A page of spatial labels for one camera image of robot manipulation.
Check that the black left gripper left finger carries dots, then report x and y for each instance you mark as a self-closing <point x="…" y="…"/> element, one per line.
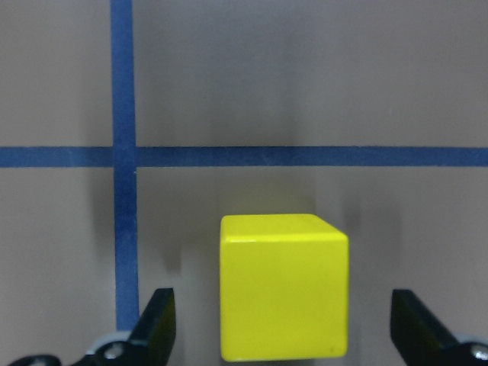
<point x="151" y="340"/>

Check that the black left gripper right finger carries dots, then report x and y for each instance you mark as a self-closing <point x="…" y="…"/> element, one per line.
<point x="422" y="339"/>

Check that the yellow cube block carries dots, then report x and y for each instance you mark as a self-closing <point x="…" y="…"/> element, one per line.
<point x="283" y="288"/>

